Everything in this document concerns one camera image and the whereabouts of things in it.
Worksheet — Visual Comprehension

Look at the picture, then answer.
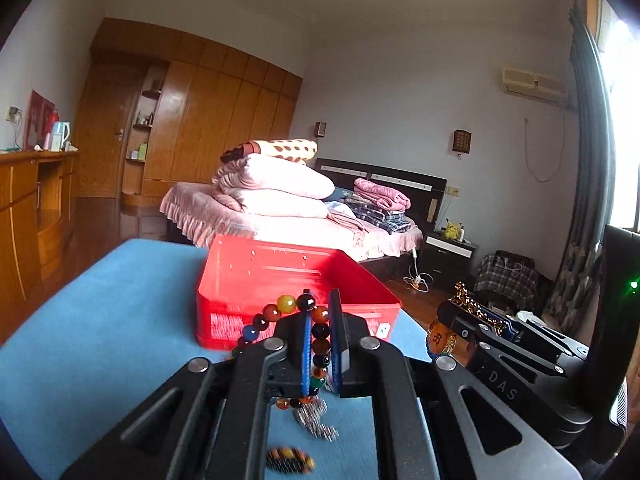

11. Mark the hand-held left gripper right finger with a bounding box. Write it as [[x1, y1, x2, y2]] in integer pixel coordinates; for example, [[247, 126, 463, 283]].
[[328, 289, 583, 480]]

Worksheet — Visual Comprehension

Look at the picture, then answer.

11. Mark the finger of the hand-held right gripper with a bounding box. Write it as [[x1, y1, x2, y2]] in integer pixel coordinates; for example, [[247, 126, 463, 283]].
[[436, 301, 568, 377], [494, 316, 590, 367]]

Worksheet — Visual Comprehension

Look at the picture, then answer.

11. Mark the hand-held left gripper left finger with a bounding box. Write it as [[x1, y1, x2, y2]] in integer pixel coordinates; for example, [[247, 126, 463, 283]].
[[60, 290, 313, 480]]

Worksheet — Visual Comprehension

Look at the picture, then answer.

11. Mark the gold pendant necklace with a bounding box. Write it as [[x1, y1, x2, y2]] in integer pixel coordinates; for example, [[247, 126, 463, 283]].
[[425, 282, 507, 361]]

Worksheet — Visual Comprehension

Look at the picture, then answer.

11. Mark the multicolour agate bead bracelet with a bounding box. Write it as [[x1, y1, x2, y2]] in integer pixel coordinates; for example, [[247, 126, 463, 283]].
[[231, 294, 333, 411]]

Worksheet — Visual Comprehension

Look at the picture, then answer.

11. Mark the silver metal chain bracelet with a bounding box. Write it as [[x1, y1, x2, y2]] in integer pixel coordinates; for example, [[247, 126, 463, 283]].
[[295, 395, 340, 442]]

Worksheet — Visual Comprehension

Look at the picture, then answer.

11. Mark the red tin box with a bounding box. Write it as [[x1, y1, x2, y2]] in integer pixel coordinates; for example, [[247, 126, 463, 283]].
[[196, 234, 403, 351]]

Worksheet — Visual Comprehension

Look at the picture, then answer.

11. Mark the dark brown bead bracelet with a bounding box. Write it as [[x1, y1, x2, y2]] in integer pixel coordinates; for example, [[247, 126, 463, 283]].
[[265, 447, 317, 475]]

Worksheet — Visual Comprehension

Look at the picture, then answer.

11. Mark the plaid bag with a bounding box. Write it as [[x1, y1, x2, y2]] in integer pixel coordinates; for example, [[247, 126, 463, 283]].
[[474, 252, 541, 306]]

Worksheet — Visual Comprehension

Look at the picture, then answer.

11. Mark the dark nightstand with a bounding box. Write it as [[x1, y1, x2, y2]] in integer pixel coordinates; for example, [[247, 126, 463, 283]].
[[417, 232, 479, 291]]

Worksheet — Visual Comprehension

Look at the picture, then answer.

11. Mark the plaid folded cloth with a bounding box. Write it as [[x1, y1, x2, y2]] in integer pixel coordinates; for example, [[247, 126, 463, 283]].
[[345, 197, 415, 235]]

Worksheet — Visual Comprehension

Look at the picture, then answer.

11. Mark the pink folded quilt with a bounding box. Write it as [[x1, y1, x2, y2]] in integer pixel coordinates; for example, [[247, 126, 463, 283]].
[[212, 154, 336, 201], [220, 185, 331, 219]]

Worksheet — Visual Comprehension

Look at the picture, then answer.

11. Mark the bed with pink cover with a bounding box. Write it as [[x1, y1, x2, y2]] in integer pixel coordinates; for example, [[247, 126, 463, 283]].
[[160, 180, 425, 263]]

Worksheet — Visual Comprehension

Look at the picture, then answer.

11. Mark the small pink folded blanket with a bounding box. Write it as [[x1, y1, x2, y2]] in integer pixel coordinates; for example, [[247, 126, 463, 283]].
[[353, 177, 412, 211]]

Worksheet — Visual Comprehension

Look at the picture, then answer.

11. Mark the dark patterned curtain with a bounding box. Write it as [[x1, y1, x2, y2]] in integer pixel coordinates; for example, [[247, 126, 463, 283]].
[[545, 10, 618, 321]]

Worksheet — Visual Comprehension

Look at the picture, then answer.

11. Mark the spotted folded blanket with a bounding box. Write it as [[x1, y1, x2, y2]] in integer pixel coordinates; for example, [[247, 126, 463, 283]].
[[220, 138, 319, 166]]

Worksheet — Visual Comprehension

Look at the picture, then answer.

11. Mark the wooden wardrobe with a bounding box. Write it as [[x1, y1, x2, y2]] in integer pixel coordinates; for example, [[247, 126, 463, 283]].
[[90, 16, 303, 241]]

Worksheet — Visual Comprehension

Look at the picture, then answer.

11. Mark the wooden door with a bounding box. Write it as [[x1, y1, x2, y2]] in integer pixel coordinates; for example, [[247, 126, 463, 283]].
[[75, 62, 146, 198]]

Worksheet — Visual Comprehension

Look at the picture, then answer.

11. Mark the wooden sideboard cabinet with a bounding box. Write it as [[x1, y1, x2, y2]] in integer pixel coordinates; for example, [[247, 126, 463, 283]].
[[0, 150, 80, 331]]

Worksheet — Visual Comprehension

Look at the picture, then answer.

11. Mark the red framed picture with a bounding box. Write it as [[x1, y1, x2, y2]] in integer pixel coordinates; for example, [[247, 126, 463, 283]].
[[25, 90, 57, 150]]

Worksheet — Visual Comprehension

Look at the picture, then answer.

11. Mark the white power strip cable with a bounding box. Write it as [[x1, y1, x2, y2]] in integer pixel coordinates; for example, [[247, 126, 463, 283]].
[[404, 249, 435, 292]]

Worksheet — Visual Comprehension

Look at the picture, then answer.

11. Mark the white wall cable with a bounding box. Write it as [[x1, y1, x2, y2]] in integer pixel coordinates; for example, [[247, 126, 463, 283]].
[[522, 117, 566, 183]]

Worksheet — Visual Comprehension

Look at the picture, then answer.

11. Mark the wall air conditioner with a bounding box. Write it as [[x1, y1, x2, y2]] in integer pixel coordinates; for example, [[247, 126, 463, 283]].
[[501, 66, 570, 106]]

